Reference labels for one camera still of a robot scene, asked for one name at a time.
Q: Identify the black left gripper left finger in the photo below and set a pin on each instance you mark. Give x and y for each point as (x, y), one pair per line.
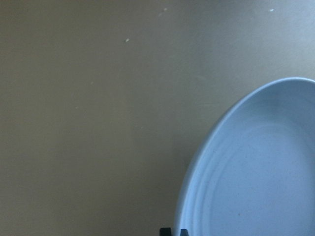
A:
(165, 231)

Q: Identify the blue round plate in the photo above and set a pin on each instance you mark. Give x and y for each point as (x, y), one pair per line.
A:
(254, 175)

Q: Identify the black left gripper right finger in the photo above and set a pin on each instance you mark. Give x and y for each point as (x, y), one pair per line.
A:
(184, 232)

